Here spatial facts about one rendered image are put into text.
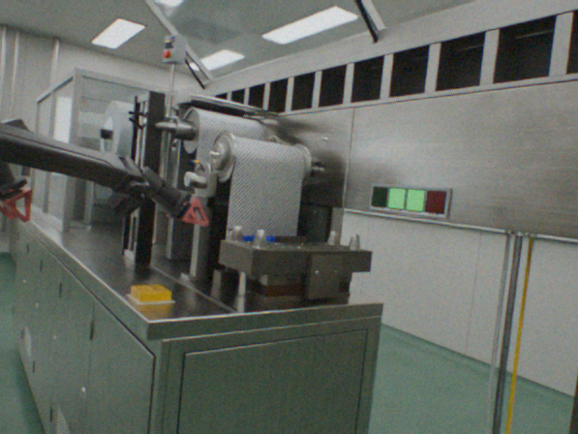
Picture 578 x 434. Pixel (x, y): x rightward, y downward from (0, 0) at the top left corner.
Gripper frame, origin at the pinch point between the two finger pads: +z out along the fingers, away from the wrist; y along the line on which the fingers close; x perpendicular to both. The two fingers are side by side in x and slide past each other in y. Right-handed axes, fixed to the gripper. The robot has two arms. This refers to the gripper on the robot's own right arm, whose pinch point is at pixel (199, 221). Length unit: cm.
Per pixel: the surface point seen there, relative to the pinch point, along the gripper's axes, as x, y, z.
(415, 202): 29, 37, 29
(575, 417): 2, 73, 64
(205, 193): 8.6, -7.8, 0.4
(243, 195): 12.9, 0.6, 6.3
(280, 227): 12.6, 0.8, 22.1
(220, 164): 16.3, -2.9, -3.0
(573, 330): 89, -7, 266
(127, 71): 204, -554, 41
